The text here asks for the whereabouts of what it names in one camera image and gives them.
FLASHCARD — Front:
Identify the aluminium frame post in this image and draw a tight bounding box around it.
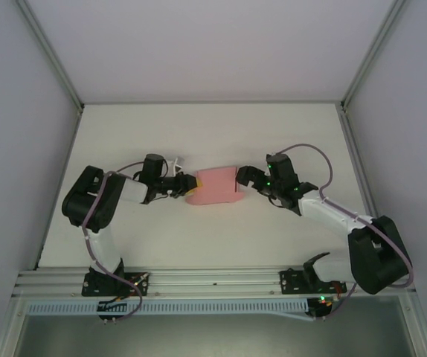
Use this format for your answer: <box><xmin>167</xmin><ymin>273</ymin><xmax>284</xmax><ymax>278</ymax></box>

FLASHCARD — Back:
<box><xmin>15</xmin><ymin>0</ymin><xmax>85</xmax><ymax>113</ymax></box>
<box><xmin>340</xmin><ymin>0</ymin><xmax>411</xmax><ymax>113</ymax></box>

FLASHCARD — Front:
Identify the black right electronics board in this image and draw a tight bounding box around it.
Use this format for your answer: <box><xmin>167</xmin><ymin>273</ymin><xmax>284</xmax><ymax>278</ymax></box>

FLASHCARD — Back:
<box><xmin>307</xmin><ymin>295</ymin><xmax>336</xmax><ymax>321</ymax></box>

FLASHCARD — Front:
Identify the pink cloth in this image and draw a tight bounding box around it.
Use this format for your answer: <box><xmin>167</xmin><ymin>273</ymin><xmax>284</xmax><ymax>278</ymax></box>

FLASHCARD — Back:
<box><xmin>184</xmin><ymin>166</ymin><xmax>251</xmax><ymax>208</ymax></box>

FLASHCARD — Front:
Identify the aluminium base rail beam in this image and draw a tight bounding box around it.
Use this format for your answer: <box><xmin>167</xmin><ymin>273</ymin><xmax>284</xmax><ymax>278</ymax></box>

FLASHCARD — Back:
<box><xmin>11</xmin><ymin>268</ymin><xmax>416</xmax><ymax>299</ymax></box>

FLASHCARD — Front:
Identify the black electronics board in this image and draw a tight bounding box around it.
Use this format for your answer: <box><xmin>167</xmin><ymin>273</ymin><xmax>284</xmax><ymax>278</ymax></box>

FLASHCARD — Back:
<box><xmin>96</xmin><ymin>297</ymin><xmax>144</xmax><ymax>325</ymax></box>
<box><xmin>307</xmin><ymin>295</ymin><xmax>336</xmax><ymax>321</ymax></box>

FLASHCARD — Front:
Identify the white slotted cable duct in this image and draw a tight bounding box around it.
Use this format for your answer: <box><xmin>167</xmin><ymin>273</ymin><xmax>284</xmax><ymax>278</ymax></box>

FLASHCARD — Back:
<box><xmin>25</xmin><ymin>296</ymin><xmax>310</xmax><ymax>318</ymax></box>

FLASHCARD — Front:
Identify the aluminium side rail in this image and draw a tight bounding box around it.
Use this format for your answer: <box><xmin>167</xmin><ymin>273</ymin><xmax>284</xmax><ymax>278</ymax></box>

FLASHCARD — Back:
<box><xmin>33</xmin><ymin>107</ymin><xmax>83</xmax><ymax>269</ymax></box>

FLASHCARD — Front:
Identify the black left electronics board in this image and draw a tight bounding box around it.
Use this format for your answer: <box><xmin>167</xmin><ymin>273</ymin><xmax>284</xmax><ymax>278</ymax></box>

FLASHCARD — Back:
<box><xmin>96</xmin><ymin>297</ymin><xmax>144</xmax><ymax>325</ymax></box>

